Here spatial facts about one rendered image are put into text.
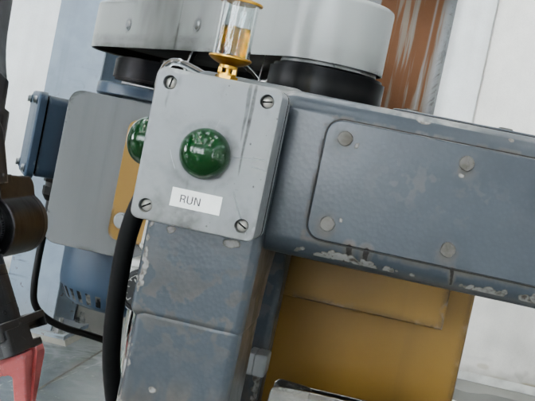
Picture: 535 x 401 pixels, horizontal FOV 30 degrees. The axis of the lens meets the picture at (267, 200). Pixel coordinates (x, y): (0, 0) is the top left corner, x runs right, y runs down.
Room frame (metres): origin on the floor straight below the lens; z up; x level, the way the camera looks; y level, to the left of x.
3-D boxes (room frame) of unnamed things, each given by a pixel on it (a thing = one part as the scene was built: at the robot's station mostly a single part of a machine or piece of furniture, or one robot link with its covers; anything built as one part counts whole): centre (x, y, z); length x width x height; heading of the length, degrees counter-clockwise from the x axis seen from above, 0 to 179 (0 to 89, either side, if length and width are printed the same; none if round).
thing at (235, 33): (0.66, 0.04, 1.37); 0.03 x 0.02 x 0.03; 83
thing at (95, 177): (1.04, 0.08, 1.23); 0.28 x 0.07 x 0.16; 83
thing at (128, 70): (1.13, 0.14, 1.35); 0.12 x 0.12 x 0.04
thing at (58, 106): (1.10, 0.24, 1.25); 0.10 x 0.08 x 0.12; 18
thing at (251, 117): (0.60, 0.04, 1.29); 0.08 x 0.05 x 0.09; 83
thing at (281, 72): (0.78, -0.03, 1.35); 0.09 x 0.09 x 0.03
